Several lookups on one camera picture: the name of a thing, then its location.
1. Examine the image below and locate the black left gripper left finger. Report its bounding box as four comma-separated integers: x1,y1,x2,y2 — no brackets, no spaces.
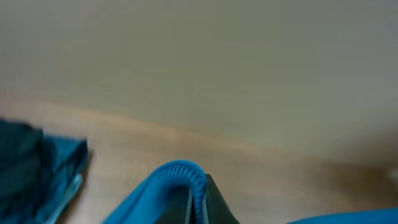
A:
155,186,193,224

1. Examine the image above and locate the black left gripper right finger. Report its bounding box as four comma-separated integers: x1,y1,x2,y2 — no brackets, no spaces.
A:
202,174,239,224

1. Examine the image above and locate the blue polo shirt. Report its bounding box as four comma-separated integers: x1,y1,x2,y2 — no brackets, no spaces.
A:
101,159,398,224

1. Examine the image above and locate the navy folded garment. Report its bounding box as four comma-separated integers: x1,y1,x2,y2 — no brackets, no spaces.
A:
1,120,88,224

